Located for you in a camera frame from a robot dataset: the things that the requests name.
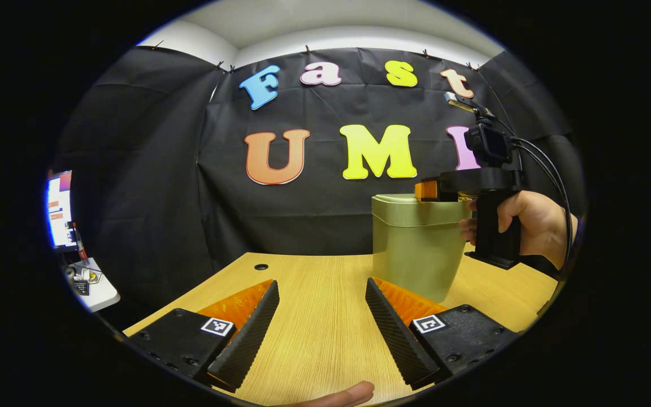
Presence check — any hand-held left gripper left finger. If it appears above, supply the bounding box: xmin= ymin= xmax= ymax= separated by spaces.
xmin=128 ymin=279 xmax=280 ymax=393

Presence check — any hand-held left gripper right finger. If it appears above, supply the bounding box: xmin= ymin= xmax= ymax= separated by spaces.
xmin=365 ymin=277 xmax=521 ymax=391

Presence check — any green desktop garbage bin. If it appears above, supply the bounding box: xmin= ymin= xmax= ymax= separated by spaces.
xmin=371 ymin=193 xmax=473 ymax=304

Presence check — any wooden desktop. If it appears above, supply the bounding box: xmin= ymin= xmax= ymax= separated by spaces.
xmin=123 ymin=252 xmax=559 ymax=407

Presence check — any black backdrop cloth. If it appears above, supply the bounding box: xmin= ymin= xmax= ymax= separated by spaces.
xmin=54 ymin=45 xmax=586 ymax=317

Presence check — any white side table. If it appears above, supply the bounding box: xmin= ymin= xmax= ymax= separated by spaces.
xmin=63 ymin=257 xmax=121 ymax=313

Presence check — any red pen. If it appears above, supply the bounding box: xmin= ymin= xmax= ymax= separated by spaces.
xmin=71 ymin=222 xmax=88 ymax=261

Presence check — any computer monitor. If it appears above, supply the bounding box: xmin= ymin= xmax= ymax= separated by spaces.
xmin=46 ymin=170 xmax=77 ymax=252

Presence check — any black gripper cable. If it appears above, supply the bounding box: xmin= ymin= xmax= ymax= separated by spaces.
xmin=509 ymin=137 xmax=575 ymax=273

